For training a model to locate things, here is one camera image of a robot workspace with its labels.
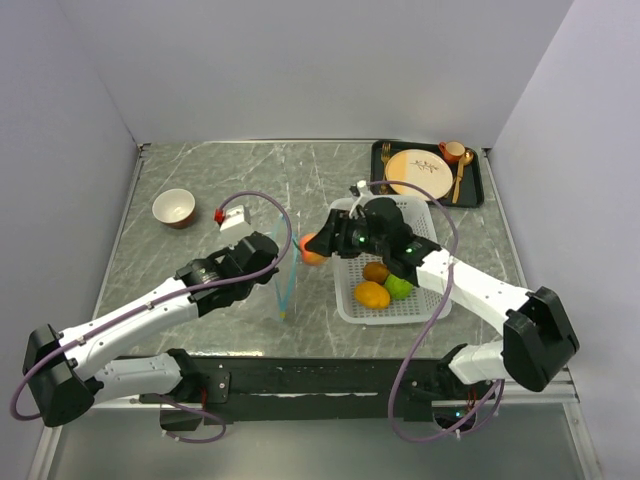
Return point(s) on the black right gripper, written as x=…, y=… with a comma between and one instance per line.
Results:
x=326, y=242

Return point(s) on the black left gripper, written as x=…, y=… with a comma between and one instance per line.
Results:
x=267, y=274

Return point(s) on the pink peach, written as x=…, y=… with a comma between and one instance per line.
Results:
x=308, y=257

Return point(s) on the clear zip top bag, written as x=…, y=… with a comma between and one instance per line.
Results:
x=273, y=298

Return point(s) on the orange mango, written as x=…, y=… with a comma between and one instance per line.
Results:
x=372, y=295

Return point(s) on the green apple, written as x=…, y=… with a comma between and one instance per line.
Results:
x=397, y=288

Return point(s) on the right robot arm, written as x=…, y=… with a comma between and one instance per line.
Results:
x=537, y=337

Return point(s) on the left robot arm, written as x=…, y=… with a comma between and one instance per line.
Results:
x=70, y=371

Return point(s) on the brown kiwi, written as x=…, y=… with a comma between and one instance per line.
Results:
x=375, y=272

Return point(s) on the white brown bowl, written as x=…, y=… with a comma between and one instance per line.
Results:
x=175, y=208

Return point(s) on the gold fork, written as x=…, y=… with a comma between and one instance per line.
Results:
x=385, y=167

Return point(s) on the white plastic basket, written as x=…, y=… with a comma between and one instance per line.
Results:
x=417, y=307

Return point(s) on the cream orange plate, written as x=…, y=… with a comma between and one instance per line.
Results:
x=423, y=169

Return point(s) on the black serving tray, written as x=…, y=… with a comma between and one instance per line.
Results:
x=471, y=190

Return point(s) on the orange coffee cup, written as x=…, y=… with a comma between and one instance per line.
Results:
x=451, y=151

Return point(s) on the gold spoon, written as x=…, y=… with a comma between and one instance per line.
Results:
x=464, y=160

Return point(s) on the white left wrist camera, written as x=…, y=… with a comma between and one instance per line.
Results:
x=233, y=220

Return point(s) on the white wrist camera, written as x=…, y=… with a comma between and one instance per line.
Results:
x=361, y=195
x=233, y=220

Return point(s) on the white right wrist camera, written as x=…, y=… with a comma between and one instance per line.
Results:
x=361, y=195

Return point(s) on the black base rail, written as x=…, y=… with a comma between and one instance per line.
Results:
x=239, y=389

